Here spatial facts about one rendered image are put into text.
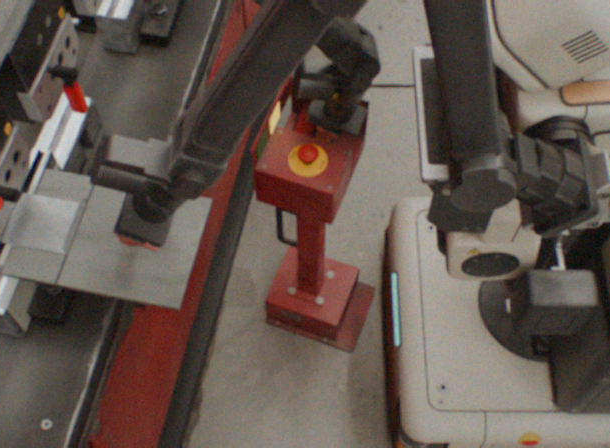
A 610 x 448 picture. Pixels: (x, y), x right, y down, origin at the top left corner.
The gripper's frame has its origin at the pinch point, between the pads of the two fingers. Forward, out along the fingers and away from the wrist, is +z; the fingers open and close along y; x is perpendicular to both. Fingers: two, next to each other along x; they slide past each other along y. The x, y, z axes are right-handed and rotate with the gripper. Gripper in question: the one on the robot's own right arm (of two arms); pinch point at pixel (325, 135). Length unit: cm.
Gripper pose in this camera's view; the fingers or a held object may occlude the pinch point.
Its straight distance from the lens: 162.6
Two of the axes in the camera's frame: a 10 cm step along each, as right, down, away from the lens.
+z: -2.4, 4.1, 8.8
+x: -3.4, 8.1, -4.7
